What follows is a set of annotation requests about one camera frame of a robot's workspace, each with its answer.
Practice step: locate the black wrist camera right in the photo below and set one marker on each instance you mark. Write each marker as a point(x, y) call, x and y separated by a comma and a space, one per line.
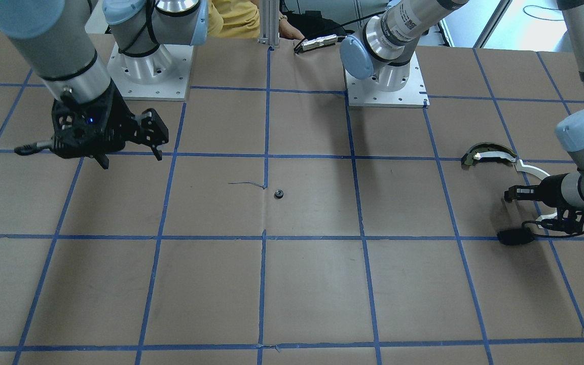
point(151, 130)

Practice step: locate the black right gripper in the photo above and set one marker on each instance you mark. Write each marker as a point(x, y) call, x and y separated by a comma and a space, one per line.
point(119, 118)

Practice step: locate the white curved plastic bracket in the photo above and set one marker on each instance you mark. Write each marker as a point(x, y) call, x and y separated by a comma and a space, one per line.
point(521, 166)

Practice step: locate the person in yellow shirt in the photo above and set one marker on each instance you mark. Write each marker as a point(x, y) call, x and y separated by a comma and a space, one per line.
point(234, 19)

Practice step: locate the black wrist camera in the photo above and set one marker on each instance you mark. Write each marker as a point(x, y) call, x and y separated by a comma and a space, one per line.
point(151, 130)
point(567, 220)

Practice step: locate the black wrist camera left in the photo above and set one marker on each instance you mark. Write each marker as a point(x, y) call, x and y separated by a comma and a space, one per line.
point(567, 220)

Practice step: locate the black rectangular plastic part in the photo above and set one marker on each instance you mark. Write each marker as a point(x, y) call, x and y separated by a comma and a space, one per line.
point(515, 236)

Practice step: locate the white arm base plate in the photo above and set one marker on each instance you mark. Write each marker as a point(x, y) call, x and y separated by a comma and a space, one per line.
point(401, 87)

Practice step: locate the curved brake shoe part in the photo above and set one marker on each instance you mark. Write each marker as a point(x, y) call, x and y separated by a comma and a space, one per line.
point(488, 152)

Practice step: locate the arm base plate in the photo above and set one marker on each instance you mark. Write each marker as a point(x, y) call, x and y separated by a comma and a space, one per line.
point(162, 76)

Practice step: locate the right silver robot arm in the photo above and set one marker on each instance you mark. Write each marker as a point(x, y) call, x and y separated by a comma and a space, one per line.
point(51, 37)

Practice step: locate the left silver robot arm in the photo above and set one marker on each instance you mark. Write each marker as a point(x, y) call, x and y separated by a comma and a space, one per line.
point(389, 40)

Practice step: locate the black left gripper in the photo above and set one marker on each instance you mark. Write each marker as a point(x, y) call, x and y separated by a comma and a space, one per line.
point(547, 191)

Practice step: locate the aluminium frame post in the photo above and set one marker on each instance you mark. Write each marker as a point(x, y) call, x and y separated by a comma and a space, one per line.
point(269, 23)

